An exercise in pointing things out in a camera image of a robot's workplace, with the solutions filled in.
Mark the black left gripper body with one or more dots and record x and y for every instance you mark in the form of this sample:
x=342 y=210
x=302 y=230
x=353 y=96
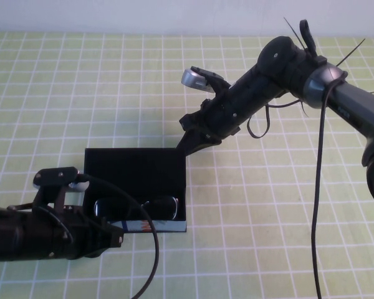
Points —
x=81 y=236

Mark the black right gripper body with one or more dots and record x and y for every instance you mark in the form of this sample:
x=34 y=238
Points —
x=212 y=121

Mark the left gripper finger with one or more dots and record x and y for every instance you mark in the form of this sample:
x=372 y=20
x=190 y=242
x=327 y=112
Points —
x=116 y=243
x=116 y=233

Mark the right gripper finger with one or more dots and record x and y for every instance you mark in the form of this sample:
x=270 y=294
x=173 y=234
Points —
x=202 y=145
x=185 y=140

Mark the black framed glasses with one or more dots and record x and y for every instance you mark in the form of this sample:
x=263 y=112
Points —
x=162 y=208

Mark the black printed glasses case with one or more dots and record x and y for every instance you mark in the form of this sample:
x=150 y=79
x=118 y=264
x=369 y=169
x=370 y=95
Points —
x=134 y=171

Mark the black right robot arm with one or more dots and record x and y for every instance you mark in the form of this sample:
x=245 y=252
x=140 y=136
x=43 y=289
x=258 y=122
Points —
x=268 y=81

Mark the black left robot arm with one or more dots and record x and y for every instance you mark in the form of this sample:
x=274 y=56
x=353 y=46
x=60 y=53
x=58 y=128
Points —
x=18 y=233

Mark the green checked tablecloth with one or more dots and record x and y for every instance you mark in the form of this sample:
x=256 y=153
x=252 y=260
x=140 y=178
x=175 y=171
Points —
x=81 y=93

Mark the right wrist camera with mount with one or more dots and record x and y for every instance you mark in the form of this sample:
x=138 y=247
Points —
x=193 y=79

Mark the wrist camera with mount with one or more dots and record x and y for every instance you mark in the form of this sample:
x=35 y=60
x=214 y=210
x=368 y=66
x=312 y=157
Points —
x=54 y=176
x=193 y=79

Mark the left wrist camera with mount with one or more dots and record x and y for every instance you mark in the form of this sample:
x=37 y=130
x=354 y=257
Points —
x=54 y=176

